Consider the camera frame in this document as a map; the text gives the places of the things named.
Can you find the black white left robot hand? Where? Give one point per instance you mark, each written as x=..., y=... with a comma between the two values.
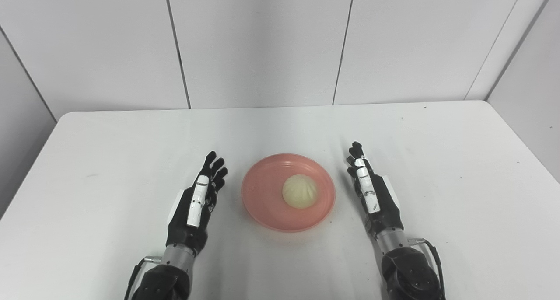
x=183, y=230

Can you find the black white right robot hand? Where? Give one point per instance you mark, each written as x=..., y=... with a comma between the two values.
x=387, y=212

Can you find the pink round plate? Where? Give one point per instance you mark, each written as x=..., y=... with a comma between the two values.
x=262, y=195

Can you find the pale steamed bun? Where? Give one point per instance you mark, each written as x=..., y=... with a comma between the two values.
x=300, y=191

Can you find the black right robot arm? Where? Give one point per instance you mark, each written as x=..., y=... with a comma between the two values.
x=409, y=276

